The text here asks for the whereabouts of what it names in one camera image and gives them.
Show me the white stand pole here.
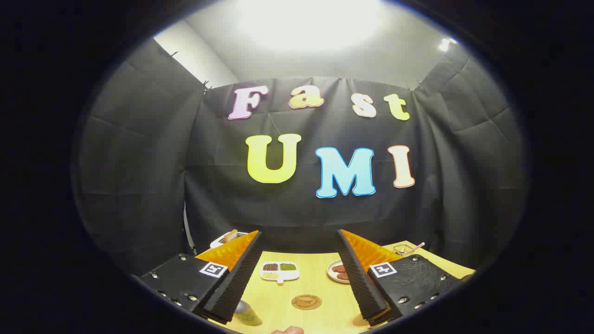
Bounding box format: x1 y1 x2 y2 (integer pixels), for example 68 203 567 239
182 202 198 256

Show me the white divided bean dish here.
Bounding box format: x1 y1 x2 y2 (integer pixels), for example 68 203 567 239
259 261 300 284

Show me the round wooden coaster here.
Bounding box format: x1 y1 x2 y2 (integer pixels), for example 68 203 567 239
291 294 323 310

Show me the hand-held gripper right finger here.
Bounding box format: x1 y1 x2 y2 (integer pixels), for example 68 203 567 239
337 229 465 328

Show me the white toaster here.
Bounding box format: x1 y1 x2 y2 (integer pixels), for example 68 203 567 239
210 230 249 250

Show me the silver green juice bottle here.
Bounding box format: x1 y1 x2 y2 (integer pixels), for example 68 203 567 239
232 300 263 327

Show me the wooden table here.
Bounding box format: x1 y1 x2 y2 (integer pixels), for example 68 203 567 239
195 240 476 334

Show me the white oval plate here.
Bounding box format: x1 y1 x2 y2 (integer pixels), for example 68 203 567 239
327 260 351 284

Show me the black backdrop cloth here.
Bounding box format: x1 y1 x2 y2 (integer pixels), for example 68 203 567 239
74 39 529 279

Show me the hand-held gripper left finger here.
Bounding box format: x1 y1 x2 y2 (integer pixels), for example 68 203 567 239
138 230 263 324

